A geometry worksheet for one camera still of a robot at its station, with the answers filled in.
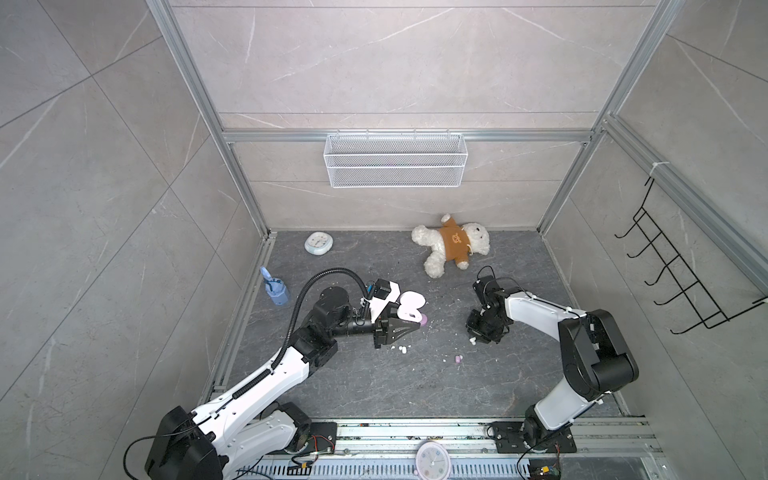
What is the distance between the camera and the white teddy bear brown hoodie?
3.47 feet

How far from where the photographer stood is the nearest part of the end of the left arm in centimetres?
60

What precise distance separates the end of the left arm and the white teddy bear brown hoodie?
436 millimetres
